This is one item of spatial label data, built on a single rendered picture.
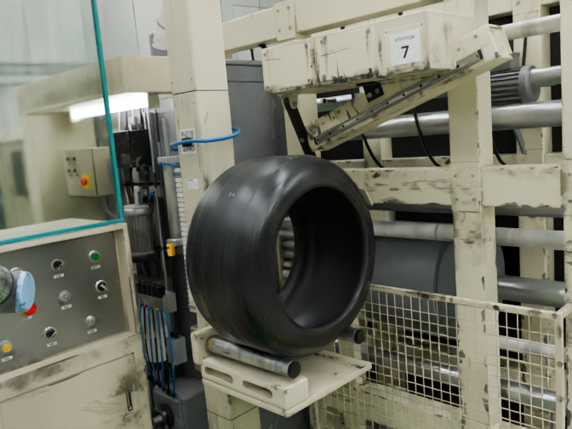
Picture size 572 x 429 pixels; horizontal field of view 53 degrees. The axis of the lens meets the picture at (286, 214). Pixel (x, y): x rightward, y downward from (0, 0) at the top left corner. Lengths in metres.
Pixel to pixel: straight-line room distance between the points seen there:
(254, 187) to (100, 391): 0.88
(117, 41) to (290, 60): 9.82
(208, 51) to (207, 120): 0.20
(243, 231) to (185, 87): 0.57
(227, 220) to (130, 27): 10.39
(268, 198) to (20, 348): 0.88
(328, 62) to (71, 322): 1.11
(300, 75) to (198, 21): 0.34
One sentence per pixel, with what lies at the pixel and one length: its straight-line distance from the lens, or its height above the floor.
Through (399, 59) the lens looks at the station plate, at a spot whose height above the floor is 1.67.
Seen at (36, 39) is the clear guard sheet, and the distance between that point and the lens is 1.85.
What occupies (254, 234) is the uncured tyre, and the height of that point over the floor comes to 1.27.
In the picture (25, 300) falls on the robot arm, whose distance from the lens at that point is 1.38.
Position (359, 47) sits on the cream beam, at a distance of 1.64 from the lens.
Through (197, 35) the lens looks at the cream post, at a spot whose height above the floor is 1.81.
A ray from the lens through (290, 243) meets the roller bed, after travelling 2.08.
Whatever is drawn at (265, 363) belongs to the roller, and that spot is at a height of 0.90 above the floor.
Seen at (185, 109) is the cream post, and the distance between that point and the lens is 1.78.
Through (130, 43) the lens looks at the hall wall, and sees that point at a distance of 11.64.
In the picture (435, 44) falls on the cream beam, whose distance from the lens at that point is 1.55.
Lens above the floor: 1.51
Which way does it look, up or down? 8 degrees down
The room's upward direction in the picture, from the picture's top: 5 degrees counter-clockwise
